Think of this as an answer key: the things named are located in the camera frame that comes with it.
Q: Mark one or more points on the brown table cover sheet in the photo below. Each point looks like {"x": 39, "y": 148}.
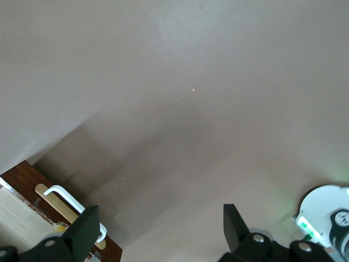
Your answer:
{"x": 163, "y": 82}

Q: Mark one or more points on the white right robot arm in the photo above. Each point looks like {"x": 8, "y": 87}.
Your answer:
{"x": 321, "y": 202}

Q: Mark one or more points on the light wood drawer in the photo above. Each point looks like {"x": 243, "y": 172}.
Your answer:
{"x": 24, "y": 174}

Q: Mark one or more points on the tan wooden strip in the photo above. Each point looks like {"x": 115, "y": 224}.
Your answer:
{"x": 40, "y": 189}

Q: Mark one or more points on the yellow block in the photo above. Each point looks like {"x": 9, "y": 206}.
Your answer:
{"x": 60, "y": 227}

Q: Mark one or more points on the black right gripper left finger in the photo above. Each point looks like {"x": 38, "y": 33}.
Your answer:
{"x": 81, "y": 232}

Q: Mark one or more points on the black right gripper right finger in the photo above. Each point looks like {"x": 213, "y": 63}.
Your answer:
{"x": 237, "y": 232}

